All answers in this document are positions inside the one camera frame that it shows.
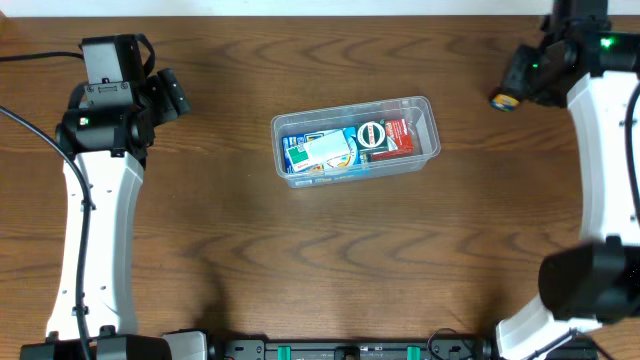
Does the clear plastic container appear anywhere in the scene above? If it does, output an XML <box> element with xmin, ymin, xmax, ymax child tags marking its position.
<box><xmin>271</xmin><ymin>96</ymin><xmax>440</xmax><ymax>188</ymax></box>

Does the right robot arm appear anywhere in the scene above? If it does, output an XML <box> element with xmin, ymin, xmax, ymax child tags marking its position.
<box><xmin>491</xmin><ymin>30</ymin><xmax>639</xmax><ymax>359</ymax></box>

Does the red Panadol ActiFast box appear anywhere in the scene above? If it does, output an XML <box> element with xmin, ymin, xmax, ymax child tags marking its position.
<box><xmin>369</xmin><ymin>119</ymin><xmax>415</xmax><ymax>161</ymax></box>

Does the dark green square packet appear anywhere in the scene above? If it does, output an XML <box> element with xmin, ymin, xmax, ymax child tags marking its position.
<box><xmin>356</xmin><ymin>120</ymin><xmax>387</xmax><ymax>152</ymax></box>

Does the blue medicine box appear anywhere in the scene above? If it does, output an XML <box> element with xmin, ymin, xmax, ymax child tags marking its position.
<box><xmin>281</xmin><ymin>127</ymin><xmax>362</xmax><ymax>174</ymax></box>

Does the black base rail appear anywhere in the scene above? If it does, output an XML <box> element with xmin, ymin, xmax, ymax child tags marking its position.
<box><xmin>208</xmin><ymin>335</ymin><xmax>499</xmax><ymax>360</ymax></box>

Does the white green medicine box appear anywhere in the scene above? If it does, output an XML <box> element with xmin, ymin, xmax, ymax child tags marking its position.
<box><xmin>283</xmin><ymin>129</ymin><xmax>350</xmax><ymax>173</ymax></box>

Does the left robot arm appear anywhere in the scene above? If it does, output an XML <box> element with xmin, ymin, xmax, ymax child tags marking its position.
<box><xmin>20</xmin><ymin>69</ymin><xmax>209</xmax><ymax>359</ymax></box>

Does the dark bottle white cap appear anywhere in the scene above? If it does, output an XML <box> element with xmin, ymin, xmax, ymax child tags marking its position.
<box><xmin>490</xmin><ymin>93</ymin><xmax>520</xmax><ymax>112</ymax></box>

